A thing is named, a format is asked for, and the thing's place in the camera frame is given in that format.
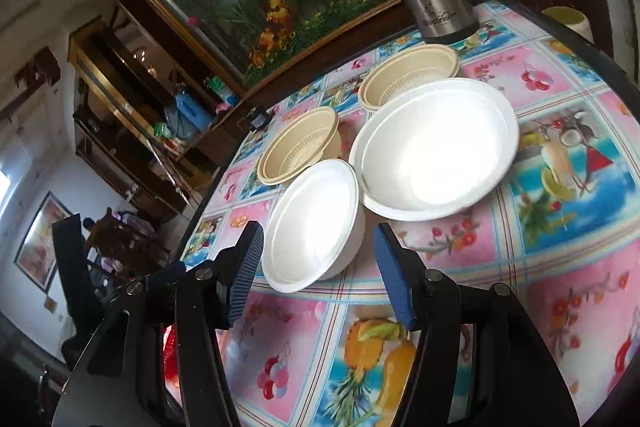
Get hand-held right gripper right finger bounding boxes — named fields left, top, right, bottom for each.
left=372, top=222, right=581, bottom=427

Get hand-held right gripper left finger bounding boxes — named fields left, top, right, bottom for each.
left=52, top=221, right=266, bottom=427

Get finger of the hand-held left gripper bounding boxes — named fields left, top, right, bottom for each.
left=146, top=261, right=187, bottom=292

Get small white bowl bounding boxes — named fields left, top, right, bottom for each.
left=260, top=158, right=366, bottom=293

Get large white plate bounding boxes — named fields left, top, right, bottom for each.
left=348, top=77, right=520, bottom=222

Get red plastic bag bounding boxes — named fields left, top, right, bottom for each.
left=162, top=324, right=182, bottom=390

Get beige ribbed bowl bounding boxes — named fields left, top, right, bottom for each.
left=358, top=43, right=461, bottom=112
left=257, top=107, right=342, bottom=186

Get small black box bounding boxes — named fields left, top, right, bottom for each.
left=248, top=106, right=274, bottom=130

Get blue bag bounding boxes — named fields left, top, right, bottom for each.
left=164, top=91, right=212, bottom=138

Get green packet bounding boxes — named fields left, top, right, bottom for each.
left=204, top=76, right=237, bottom=106

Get wooden glass display cabinet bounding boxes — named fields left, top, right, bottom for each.
left=67, top=19, right=243, bottom=219

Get pale yellow cylinder container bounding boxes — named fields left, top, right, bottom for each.
left=541, top=6, right=595, bottom=44

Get framed wall picture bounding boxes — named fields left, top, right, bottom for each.
left=14, top=191, right=74, bottom=293

